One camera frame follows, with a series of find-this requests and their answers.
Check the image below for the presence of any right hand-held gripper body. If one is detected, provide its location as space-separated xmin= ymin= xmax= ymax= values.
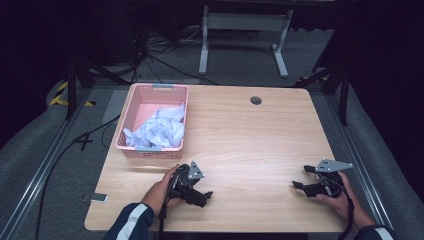
xmin=306 ymin=158 xmax=354 ymax=198

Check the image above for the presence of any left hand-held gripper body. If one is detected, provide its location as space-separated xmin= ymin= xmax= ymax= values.
xmin=169 ymin=160 xmax=206 ymax=205

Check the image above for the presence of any white printed towel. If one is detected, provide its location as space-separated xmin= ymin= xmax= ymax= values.
xmin=122 ymin=102 xmax=187 ymax=151

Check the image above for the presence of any pink plastic basket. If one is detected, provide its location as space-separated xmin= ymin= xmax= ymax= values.
xmin=115 ymin=83 xmax=190 ymax=160

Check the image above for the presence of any person's right hand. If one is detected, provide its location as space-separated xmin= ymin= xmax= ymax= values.
xmin=314 ymin=171 xmax=368 ymax=225

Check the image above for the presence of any person's left hand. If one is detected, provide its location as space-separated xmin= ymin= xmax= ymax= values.
xmin=141 ymin=164 xmax=183 ymax=216

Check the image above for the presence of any black tripod stand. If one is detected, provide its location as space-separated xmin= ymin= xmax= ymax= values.
xmin=294 ymin=62 xmax=352 ymax=127
xmin=64 ymin=54 xmax=132 ymax=121

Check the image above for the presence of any aluminium floor rail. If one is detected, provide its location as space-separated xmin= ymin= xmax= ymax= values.
xmin=0 ymin=87 xmax=90 ymax=240
xmin=324 ymin=94 xmax=395 ymax=231

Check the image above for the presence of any black floor cable bundle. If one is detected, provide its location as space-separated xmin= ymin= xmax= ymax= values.
xmin=131 ymin=28 xmax=220 ymax=86

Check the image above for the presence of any long black floor cable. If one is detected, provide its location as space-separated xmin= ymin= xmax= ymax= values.
xmin=34 ymin=114 xmax=122 ymax=240

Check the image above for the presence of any grey metal desk frame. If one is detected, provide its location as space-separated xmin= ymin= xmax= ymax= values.
xmin=198 ymin=4 xmax=295 ymax=80

